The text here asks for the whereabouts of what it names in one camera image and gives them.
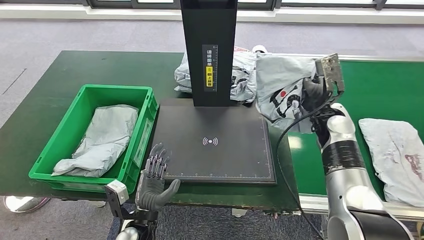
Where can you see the white mailer black red print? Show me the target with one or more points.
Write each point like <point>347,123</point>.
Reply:
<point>278,76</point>

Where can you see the black inbound scanner machine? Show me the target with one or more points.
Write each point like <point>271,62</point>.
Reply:
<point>215,159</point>

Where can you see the white mailer parcel black print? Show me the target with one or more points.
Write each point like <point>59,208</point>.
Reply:
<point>243,79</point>

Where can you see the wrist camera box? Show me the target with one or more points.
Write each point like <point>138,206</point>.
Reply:
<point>329,73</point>
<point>116,193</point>

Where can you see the green conveyor belt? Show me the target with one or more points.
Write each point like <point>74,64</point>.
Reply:
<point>381,92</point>

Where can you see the green plastic crate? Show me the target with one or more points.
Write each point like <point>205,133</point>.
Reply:
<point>139,139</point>

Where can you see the crumpled grey-white mailer parcel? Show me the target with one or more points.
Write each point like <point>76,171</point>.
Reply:
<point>183,76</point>

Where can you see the grey mailer parcel red mark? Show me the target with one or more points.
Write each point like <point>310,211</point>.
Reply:
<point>106,139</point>
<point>391,155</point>

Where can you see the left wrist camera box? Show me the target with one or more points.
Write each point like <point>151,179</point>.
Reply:
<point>116,193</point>

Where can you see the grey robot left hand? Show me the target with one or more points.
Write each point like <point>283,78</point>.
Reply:
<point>152,195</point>

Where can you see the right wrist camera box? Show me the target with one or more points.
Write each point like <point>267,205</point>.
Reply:
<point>329,73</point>

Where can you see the small pale table foot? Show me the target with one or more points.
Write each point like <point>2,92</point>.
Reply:
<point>98,203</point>
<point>239,213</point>

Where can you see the dark green table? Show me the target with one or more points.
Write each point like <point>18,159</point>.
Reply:
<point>66,69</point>

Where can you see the chrome round table base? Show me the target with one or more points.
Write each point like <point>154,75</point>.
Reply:
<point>24,204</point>

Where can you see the black yellow ruler label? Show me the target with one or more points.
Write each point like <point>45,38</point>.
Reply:
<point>209,68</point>

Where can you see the white window sill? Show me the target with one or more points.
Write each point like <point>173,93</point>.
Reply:
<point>66,13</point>

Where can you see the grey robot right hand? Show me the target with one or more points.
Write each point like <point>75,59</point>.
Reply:
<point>313,96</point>

